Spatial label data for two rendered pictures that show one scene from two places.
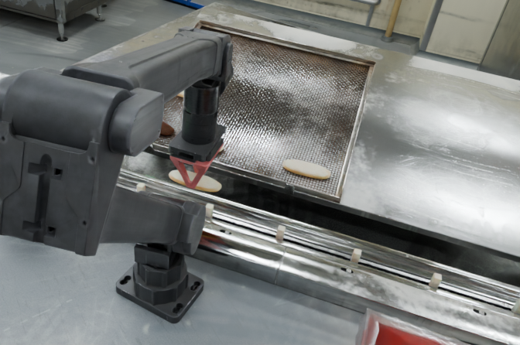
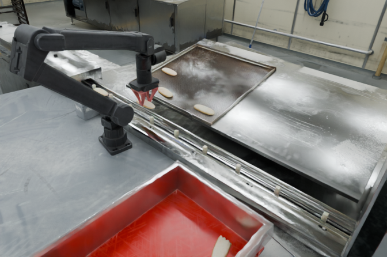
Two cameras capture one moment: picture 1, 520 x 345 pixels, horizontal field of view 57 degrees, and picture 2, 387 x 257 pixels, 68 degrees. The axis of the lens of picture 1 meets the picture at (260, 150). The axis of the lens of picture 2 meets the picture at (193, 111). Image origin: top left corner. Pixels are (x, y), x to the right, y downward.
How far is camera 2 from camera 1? 55 cm
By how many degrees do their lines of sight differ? 24
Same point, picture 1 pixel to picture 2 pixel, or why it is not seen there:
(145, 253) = (103, 121)
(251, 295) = (150, 154)
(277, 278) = (163, 150)
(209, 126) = (144, 75)
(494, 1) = not seen: outside the picture
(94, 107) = (30, 32)
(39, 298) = (72, 135)
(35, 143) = (19, 44)
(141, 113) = (45, 36)
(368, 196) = (228, 125)
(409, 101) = (284, 87)
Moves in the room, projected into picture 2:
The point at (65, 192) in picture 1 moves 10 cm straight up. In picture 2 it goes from (22, 57) to (10, 15)
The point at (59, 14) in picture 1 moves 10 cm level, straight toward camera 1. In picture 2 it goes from (176, 49) to (175, 52)
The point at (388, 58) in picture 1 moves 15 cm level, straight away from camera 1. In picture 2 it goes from (287, 67) to (301, 59)
